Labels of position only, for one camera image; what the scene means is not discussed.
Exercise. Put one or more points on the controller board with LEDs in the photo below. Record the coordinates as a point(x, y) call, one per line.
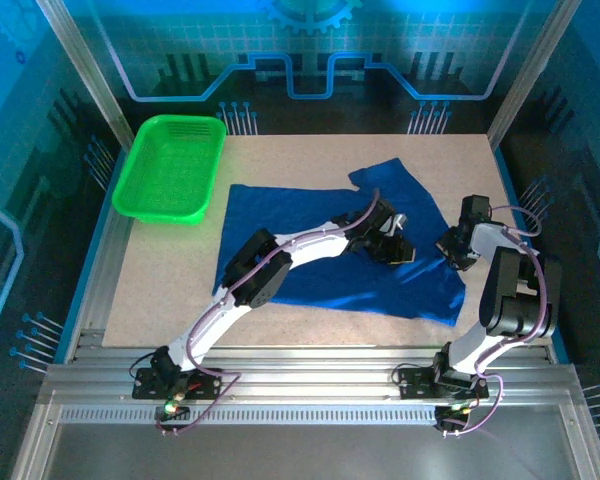
point(172, 412)
point(452, 417)

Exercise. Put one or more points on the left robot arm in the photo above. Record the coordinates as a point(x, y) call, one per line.
point(310, 250)

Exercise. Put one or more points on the blue t-shirt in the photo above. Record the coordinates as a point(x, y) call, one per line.
point(330, 290)

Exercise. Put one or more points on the aluminium rail frame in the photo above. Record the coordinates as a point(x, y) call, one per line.
point(305, 380)

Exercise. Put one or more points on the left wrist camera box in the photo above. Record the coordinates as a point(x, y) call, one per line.
point(397, 222)

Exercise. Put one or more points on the green plastic basket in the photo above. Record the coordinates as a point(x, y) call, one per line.
point(170, 170)

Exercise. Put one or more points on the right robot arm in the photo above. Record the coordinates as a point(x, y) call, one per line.
point(495, 237)

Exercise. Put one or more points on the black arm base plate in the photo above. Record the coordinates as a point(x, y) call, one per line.
point(415, 387)
point(147, 387)

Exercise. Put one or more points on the aluminium frame post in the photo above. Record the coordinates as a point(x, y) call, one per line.
point(530, 65)
point(85, 65)

